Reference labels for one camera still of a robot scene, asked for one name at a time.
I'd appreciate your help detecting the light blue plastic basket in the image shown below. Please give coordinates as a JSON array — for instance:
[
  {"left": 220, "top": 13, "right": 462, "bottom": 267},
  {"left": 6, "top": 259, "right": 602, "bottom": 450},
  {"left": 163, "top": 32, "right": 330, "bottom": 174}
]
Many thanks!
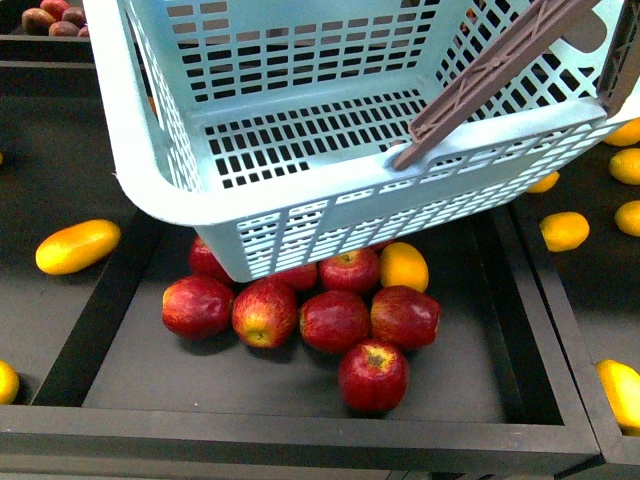
[{"left": 85, "top": 1, "right": 639, "bottom": 282}]

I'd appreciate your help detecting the brown basket handle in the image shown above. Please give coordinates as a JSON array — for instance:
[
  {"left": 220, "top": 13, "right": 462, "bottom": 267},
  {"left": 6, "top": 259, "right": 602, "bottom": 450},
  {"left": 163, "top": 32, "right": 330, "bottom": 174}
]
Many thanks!
[{"left": 392, "top": 0, "right": 639, "bottom": 170}]

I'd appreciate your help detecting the red apple under basket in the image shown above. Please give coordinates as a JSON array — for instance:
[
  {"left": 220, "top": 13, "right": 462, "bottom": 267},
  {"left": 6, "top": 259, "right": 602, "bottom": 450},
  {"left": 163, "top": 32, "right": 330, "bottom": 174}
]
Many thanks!
[{"left": 272, "top": 263, "right": 319, "bottom": 292}]

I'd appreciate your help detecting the yellow mango among apples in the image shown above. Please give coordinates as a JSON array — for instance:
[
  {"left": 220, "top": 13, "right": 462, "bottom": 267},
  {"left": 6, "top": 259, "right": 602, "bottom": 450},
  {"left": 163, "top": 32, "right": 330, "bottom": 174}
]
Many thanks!
[{"left": 380, "top": 242, "right": 430, "bottom": 292}]

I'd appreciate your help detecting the yellow lemon under basket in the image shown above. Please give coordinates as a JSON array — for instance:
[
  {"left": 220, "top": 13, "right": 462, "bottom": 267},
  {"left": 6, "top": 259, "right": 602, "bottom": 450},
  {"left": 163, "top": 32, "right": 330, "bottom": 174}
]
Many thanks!
[{"left": 526, "top": 171, "right": 560, "bottom": 194}]

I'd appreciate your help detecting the yellow mango left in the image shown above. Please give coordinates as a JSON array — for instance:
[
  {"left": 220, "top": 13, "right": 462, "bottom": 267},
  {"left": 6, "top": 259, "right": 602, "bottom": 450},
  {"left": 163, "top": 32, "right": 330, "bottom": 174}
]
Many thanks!
[{"left": 35, "top": 219, "right": 122, "bottom": 275}]

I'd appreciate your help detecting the yellow mango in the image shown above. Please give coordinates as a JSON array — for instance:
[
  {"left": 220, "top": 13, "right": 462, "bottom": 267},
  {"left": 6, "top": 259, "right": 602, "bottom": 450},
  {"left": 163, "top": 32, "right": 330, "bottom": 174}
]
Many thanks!
[
  {"left": 595, "top": 359, "right": 639, "bottom": 437},
  {"left": 35, "top": 219, "right": 122, "bottom": 275}
]

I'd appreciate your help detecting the yellow lemon upper right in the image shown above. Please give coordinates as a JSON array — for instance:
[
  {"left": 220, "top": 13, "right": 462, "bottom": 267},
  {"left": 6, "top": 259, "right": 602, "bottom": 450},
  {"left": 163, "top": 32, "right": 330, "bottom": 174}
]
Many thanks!
[{"left": 609, "top": 148, "right": 640, "bottom": 186}]

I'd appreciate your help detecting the yellow lemon top right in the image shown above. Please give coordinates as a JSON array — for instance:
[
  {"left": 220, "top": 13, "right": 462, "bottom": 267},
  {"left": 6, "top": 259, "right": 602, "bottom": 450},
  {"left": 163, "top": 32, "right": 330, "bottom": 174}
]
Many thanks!
[{"left": 603, "top": 118, "right": 640, "bottom": 147}]

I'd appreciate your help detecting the yellow mango bottom right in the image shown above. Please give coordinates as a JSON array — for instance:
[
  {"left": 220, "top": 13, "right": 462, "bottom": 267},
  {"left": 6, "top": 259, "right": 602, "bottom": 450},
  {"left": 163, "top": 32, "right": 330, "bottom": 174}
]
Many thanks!
[{"left": 595, "top": 359, "right": 639, "bottom": 437}]

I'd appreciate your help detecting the red apple with stem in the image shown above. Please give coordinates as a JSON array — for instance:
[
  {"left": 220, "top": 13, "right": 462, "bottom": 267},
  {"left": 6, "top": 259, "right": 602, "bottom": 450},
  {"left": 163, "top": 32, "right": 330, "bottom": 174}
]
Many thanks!
[{"left": 319, "top": 247, "right": 380, "bottom": 294}]

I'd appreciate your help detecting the red apple centre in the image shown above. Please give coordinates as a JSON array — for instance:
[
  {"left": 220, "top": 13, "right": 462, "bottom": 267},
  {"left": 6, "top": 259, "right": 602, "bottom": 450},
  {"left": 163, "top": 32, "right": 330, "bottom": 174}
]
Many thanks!
[{"left": 299, "top": 290, "right": 371, "bottom": 354}]

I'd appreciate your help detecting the red yellow apple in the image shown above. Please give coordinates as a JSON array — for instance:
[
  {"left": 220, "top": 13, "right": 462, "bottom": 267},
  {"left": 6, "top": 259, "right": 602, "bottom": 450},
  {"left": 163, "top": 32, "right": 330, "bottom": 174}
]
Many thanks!
[{"left": 232, "top": 278, "right": 298, "bottom": 349}]

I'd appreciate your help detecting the red apple right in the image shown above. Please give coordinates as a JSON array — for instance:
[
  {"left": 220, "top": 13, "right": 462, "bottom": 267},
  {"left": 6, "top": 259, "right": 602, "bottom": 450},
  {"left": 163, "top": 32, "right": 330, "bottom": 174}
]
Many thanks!
[{"left": 370, "top": 285, "right": 441, "bottom": 351}]

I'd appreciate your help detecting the red apple back left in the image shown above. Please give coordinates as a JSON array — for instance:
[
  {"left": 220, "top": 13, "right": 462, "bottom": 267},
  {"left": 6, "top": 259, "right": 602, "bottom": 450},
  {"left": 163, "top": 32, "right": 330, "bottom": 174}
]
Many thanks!
[{"left": 188, "top": 236, "right": 234, "bottom": 286}]

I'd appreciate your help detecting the red apple front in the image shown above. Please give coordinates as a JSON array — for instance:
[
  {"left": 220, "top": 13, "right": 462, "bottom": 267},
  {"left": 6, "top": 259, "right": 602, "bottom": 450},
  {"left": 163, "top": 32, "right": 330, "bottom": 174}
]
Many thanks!
[{"left": 338, "top": 338, "right": 409, "bottom": 414}]

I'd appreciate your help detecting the black display tray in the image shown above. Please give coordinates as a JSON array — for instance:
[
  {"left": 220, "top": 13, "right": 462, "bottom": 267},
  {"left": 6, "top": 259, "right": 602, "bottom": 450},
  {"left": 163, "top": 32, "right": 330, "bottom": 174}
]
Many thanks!
[{"left": 1, "top": 208, "right": 599, "bottom": 479}]

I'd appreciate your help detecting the yellow fruit bottom left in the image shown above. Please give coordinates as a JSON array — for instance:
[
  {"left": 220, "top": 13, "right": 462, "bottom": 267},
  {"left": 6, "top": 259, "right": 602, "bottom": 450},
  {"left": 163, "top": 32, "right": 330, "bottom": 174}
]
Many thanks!
[{"left": 0, "top": 360, "right": 20, "bottom": 405}]

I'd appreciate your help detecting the dark red fruit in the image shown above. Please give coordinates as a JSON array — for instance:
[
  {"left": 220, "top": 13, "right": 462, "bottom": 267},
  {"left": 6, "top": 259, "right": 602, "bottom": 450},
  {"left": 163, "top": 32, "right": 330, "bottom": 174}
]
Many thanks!
[
  {"left": 39, "top": 0, "right": 71, "bottom": 21},
  {"left": 21, "top": 7, "right": 56, "bottom": 36}
]

